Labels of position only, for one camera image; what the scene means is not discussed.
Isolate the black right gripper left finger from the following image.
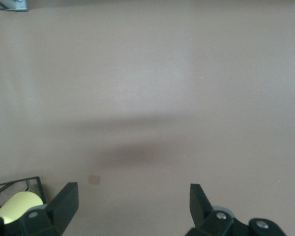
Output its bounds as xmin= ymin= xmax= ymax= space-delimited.
xmin=0 ymin=182 xmax=79 ymax=236

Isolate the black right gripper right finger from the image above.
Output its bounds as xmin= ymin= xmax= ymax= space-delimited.
xmin=185 ymin=183 xmax=290 ymax=236

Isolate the black wire cup holder rack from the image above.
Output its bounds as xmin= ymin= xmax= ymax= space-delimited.
xmin=0 ymin=176 xmax=45 ymax=217

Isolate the yellow plastic cup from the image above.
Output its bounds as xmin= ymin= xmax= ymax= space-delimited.
xmin=0 ymin=191 xmax=44 ymax=225

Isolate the small brown tape patch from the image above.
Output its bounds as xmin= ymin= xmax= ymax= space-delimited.
xmin=88 ymin=174 xmax=101 ymax=185

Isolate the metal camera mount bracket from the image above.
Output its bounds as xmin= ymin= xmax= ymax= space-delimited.
xmin=0 ymin=0 xmax=30 ymax=12

